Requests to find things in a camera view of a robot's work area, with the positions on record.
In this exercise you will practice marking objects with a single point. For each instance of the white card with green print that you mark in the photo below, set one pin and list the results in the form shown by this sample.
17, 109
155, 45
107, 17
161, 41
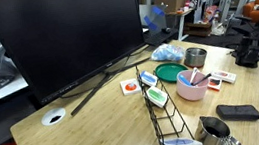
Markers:
156, 95

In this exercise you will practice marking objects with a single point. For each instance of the abc picture card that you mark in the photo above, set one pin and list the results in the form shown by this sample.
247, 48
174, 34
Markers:
215, 84

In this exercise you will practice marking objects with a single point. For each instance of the white desk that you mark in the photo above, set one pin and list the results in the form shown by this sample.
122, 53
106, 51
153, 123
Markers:
181, 25

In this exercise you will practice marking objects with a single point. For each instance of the green plate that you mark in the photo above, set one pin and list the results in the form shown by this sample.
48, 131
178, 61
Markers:
170, 72

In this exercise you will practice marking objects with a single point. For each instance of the black board eraser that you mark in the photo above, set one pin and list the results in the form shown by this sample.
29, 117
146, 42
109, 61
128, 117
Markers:
238, 112

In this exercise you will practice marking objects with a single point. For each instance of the pink bowl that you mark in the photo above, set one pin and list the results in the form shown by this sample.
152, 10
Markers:
191, 93

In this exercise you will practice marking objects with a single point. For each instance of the grey white cabinet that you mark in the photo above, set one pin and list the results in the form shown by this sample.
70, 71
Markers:
231, 0

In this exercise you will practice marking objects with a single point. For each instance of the white card with blue print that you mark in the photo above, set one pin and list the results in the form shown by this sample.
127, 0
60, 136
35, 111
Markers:
148, 78
180, 141

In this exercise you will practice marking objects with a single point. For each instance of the black monitor stand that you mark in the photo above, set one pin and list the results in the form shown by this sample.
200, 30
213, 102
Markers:
105, 75

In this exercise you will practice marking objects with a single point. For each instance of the blue and white utensil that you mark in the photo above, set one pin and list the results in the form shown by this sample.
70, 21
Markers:
184, 80

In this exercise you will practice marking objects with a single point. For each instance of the colourful snack bag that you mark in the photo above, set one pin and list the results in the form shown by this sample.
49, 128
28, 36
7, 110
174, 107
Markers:
210, 13

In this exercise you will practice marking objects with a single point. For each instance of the low wooden shelf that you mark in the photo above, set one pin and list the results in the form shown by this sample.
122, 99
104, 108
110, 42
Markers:
197, 29

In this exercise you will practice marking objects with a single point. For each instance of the black mechanical clamp stand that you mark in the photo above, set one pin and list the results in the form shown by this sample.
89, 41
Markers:
249, 53

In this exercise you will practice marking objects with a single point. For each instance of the silver metal can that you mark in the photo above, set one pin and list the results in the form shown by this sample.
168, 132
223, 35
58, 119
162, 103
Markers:
195, 61

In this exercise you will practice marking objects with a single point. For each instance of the black computer mouse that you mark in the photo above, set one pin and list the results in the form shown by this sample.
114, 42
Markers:
166, 30

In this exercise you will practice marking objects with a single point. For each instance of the clear panel with blue tape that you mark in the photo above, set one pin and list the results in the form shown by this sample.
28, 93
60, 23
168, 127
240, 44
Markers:
154, 20

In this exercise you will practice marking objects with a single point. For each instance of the black keyboard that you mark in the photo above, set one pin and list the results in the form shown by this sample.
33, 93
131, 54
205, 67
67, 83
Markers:
160, 38

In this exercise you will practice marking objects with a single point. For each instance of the blue printed plastic bag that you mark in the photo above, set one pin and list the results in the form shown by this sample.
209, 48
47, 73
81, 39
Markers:
167, 53

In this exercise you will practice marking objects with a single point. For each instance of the white plastic bag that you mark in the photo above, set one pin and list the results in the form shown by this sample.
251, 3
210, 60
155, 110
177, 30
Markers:
218, 28

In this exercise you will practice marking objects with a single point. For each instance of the cardboard box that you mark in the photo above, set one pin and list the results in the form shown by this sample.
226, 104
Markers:
171, 3

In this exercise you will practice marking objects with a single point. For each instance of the white card with orange print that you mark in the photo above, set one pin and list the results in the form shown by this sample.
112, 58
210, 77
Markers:
130, 86

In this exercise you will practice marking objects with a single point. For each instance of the large black monitor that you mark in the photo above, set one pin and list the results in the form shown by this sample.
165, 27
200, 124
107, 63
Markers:
65, 40

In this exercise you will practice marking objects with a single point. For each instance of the white card with red print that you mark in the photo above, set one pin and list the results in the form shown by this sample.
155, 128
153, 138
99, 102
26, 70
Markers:
226, 76

